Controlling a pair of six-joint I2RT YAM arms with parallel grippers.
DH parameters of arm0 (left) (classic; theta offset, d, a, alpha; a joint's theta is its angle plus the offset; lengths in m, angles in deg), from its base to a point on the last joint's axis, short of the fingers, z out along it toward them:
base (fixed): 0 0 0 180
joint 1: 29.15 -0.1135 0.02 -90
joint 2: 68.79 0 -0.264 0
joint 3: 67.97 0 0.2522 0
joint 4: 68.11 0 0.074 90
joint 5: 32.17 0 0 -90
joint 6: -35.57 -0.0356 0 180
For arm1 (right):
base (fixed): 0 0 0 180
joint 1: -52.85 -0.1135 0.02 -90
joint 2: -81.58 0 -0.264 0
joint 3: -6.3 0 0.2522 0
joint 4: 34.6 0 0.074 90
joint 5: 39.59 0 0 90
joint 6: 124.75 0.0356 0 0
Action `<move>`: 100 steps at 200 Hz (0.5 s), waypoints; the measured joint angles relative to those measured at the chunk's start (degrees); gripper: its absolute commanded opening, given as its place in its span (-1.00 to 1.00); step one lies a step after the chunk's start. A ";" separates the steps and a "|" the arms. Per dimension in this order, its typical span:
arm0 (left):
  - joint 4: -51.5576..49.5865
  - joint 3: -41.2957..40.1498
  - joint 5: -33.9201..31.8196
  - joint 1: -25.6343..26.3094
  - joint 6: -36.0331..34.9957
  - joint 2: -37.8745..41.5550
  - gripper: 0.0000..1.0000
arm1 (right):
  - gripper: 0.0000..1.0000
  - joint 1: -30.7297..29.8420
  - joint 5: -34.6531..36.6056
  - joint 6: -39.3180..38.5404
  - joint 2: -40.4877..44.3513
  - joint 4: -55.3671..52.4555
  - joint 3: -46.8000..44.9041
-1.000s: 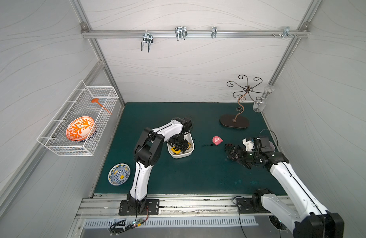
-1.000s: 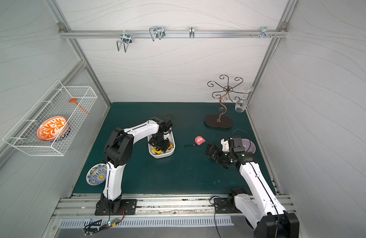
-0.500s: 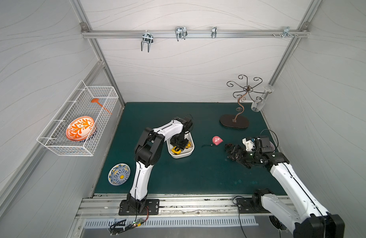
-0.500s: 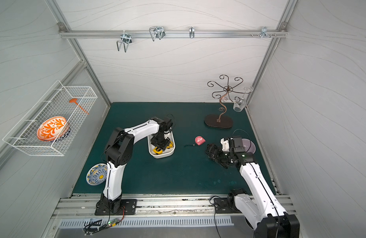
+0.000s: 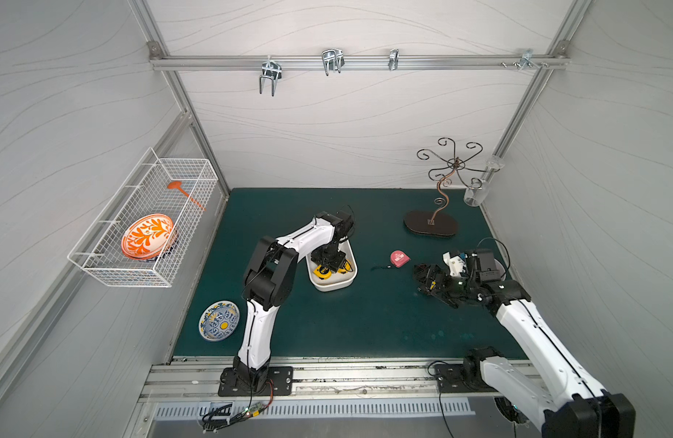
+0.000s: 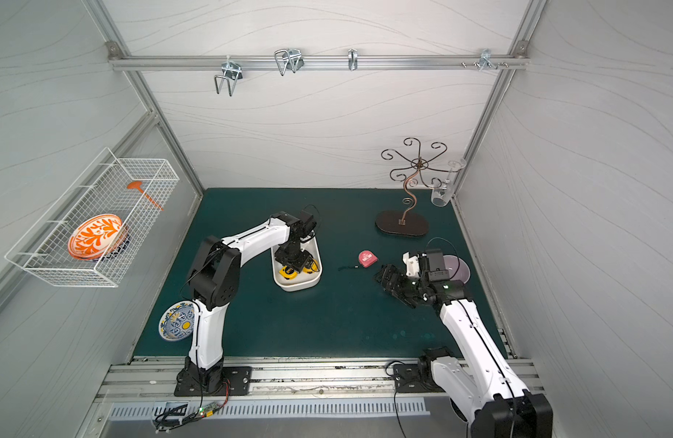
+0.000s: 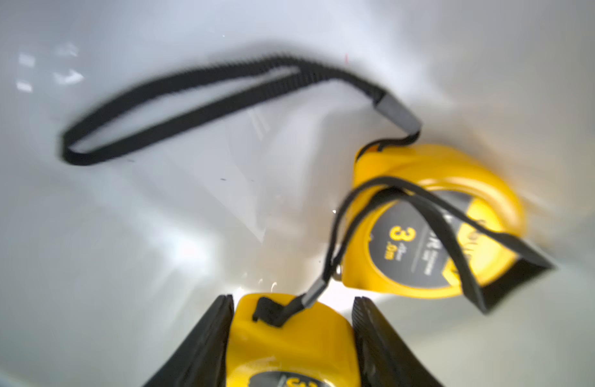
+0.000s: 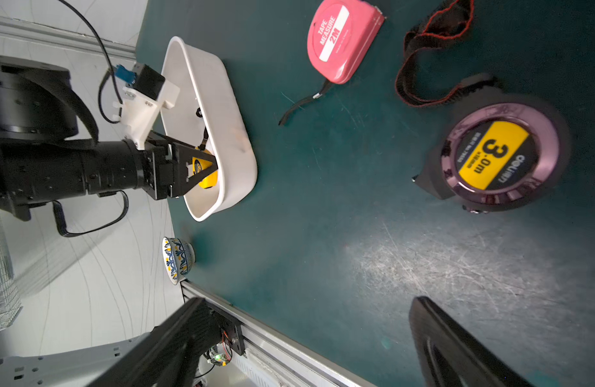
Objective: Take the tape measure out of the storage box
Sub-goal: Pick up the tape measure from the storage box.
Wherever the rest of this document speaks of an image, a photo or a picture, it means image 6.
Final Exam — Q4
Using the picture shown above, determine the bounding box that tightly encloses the clear glass cup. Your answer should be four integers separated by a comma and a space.
431, 158, 467, 207

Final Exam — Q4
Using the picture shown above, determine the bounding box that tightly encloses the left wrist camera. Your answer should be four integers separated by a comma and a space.
298, 210, 317, 238

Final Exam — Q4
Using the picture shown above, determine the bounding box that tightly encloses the orange patterned plate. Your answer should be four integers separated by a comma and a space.
67, 214, 128, 260

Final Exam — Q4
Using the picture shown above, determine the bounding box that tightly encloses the black yellow tape measure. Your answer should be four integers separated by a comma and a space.
303, 260, 320, 274

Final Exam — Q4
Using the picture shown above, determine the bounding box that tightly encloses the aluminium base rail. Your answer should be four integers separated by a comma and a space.
94, 357, 546, 398

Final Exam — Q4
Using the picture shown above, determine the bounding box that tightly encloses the white storage box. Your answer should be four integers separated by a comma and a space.
271, 237, 323, 292

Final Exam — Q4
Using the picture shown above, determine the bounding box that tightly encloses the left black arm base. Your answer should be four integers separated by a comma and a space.
174, 357, 252, 397

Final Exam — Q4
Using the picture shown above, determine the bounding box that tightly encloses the double prong metal hook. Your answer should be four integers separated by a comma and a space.
214, 57, 243, 97

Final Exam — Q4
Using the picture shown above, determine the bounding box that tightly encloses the brown metal jewelry stand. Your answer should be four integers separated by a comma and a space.
375, 137, 448, 237

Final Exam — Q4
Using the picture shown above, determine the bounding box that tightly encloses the white wire basket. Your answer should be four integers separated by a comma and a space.
4, 148, 179, 288

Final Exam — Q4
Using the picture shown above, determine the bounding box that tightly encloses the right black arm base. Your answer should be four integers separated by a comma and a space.
386, 355, 444, 393

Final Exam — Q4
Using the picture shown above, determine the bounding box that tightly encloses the pink tape measure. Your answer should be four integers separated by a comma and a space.
358, 250, 378, 268

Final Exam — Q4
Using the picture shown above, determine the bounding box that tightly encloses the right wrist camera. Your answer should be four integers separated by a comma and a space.
402, 248, 451, 282

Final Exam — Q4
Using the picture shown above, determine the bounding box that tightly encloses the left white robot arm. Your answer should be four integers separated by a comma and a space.
187, 211, 319, 372

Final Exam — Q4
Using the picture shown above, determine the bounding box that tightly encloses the white vent grille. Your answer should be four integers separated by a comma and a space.
108, 396, 430, 422

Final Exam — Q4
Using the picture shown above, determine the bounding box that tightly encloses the small metal hook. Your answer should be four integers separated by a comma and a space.
347, 49, 358, 71

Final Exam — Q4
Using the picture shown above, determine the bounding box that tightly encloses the curved metal hook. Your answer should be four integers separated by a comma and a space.
274, 49, 305, 77

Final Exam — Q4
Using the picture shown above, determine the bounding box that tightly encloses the metal bracket hook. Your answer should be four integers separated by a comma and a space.
460, 49, 509, 71

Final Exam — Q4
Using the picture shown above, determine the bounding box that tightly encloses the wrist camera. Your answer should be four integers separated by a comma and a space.
298, 210, 317, 238
402, 248, 451, 282

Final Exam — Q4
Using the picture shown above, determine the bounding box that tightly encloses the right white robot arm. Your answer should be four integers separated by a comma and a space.
378, 269, 554, 437

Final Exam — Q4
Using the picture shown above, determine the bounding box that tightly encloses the aluminium cross rail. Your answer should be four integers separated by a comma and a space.
108, 52, 531, 73

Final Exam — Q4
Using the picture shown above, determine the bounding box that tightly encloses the lilac bowl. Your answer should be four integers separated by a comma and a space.
443, 255, 471, 284

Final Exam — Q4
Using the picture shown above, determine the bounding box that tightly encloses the blue yellow patterned plate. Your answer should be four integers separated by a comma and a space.
158, 300, 196, 342

